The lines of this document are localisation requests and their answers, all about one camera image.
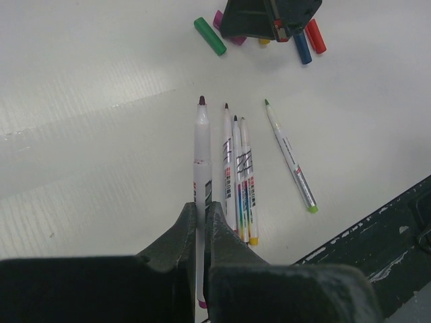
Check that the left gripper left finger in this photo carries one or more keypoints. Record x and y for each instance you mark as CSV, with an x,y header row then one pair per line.
x,y
155,285

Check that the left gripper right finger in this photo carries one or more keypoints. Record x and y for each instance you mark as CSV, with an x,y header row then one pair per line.
x,y
242,287

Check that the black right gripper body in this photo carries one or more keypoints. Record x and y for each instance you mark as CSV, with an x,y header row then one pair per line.
x,y
289,18

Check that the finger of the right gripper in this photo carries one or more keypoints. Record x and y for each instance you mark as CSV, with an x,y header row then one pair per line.
x,y
247,18

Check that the red pen cap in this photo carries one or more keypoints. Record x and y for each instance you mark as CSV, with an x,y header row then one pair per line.
x,y
315,38

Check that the magenta pen cap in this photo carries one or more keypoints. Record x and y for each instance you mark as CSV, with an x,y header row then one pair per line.
x,y
217,19

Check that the red marker pen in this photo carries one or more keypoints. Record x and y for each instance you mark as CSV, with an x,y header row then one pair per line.
x,y
229,181

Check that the magenta marker pen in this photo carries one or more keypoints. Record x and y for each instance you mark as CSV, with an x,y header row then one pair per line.
x,y
202,190

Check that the yellow pen cap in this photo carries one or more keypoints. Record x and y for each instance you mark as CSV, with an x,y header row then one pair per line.
x,y
264,42

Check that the blue pen cap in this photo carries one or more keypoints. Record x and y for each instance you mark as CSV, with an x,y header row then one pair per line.
x,y
302,48

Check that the green pen cap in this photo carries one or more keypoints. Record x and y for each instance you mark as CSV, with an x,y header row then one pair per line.
x,y
205,30

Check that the yellow marker pen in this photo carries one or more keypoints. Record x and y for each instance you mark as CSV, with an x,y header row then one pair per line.
x,y
249,180

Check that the green marker pen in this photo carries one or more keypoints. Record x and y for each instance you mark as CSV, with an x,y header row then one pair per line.
x,y
291,161

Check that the blue marker pen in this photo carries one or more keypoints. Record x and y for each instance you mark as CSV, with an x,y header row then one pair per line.
x,y
239,190

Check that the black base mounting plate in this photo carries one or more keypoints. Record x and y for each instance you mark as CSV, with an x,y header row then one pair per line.
x,y
391,247

